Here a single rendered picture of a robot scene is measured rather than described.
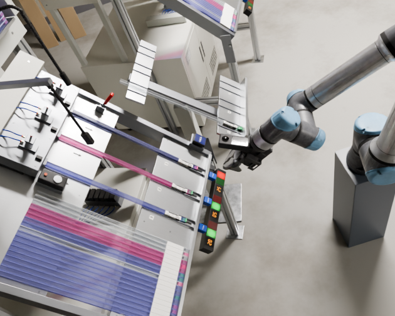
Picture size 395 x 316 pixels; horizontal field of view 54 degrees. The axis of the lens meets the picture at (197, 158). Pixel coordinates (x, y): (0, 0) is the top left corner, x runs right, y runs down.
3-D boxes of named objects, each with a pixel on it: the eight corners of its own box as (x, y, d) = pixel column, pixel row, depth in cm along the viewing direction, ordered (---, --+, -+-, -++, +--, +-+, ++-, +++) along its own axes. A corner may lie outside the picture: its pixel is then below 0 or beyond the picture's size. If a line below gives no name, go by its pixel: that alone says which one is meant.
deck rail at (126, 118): (204, 159, 155) (211, 152, 151) (203, 163, 154) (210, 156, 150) (29, 76, 135) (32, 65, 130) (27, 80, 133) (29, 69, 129)
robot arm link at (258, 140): (258, 138, 117) (259, 118, 122) (249, 145, 121) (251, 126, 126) (278, 148, 120) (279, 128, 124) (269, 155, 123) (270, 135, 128)
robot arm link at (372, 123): (381, 130, 146) (385, 104, 136) (392, 157, 137) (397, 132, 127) (348, 135, 148) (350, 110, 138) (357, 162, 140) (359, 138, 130)
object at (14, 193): (115, 121, 143) (120, 113, 139) (42, 300, 104) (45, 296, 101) (27, 79, 133) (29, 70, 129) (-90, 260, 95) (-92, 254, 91)
